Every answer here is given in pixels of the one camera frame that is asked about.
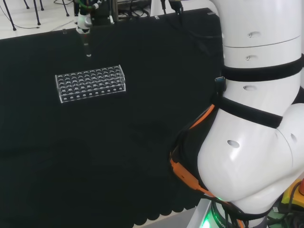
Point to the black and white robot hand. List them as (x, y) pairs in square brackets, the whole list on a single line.
[(84, 21)]

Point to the clear glass test tube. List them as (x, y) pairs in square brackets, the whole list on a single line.
[(87, 46)]

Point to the clear plastic test tube rack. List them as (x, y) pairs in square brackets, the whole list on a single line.
[(91, 83)]

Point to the black tripod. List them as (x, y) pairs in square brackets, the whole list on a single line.
[(11, 20)]

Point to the black bench cloth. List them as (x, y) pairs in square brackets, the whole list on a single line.
[(107, 142)]

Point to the yellow stop button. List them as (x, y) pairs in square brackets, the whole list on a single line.
[(293, 192)]

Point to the white pedestal with green light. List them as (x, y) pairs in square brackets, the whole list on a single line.
[(202, 213)]

